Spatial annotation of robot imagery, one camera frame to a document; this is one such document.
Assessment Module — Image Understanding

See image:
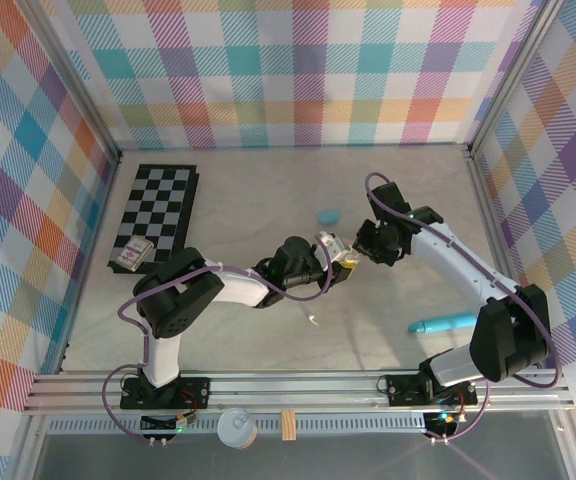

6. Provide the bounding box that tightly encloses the turquoise pen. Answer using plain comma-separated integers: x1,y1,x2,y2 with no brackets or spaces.
407,310,477,336

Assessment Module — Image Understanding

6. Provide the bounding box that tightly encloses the black grey chessboard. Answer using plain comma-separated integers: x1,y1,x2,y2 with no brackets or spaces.
106,163,202,275

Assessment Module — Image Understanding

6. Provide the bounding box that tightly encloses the playing card box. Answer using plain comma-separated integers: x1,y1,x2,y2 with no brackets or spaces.
117,236,152,269

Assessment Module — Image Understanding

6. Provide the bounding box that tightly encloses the small wooden block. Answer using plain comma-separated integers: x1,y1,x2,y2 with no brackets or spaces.
281,409,298,442

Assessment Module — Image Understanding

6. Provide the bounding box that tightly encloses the silver tin can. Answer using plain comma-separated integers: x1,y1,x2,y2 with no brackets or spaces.
216,407,258,452

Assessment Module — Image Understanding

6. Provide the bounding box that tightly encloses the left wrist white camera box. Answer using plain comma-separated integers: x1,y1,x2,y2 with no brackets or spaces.
316,229,348,262

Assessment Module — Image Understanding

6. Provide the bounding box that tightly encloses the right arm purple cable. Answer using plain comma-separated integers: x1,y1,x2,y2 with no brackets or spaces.
363,172,567,444

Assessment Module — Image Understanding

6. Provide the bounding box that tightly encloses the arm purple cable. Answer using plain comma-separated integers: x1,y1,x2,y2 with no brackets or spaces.
363,172,567,444
102,239,337,444

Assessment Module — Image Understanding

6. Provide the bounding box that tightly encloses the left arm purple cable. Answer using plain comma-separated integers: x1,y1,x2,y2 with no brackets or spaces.
102,239,337,444

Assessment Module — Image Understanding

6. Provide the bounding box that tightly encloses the aluminium table edge rail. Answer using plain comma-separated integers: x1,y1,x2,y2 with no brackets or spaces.
57,154,122,374
467,148,539,369

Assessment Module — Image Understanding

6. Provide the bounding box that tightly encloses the aluminium mounting rail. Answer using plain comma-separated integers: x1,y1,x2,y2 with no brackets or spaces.
21,369,575,415

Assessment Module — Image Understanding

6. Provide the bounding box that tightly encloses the perforated metal cable tray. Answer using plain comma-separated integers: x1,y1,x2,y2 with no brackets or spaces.
47,417,432,437

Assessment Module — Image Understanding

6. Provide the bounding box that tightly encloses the aluminium frame post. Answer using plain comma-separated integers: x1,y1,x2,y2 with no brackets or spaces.
30,0,122,166
466,0,570,157

